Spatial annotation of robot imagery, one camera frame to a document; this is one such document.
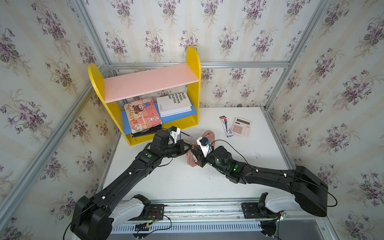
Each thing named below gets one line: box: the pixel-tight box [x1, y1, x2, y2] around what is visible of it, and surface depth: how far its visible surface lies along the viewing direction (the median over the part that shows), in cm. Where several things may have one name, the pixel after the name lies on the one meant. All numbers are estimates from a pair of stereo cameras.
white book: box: [156, 92, 192, 118], surface depth 100 cm
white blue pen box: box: [219, 115, 234, 138], surface depth 109 cm
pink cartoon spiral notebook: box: [124, 97, 163, 135], surface depth 97 cm
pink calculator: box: [231, 117, 252, 138], surface depth 107 cm
